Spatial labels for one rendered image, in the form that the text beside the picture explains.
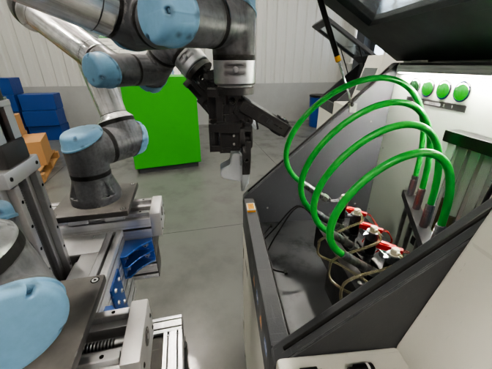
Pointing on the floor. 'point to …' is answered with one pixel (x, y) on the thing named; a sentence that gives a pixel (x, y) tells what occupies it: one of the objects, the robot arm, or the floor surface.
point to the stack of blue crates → (36, 108)
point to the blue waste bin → (314, 110)
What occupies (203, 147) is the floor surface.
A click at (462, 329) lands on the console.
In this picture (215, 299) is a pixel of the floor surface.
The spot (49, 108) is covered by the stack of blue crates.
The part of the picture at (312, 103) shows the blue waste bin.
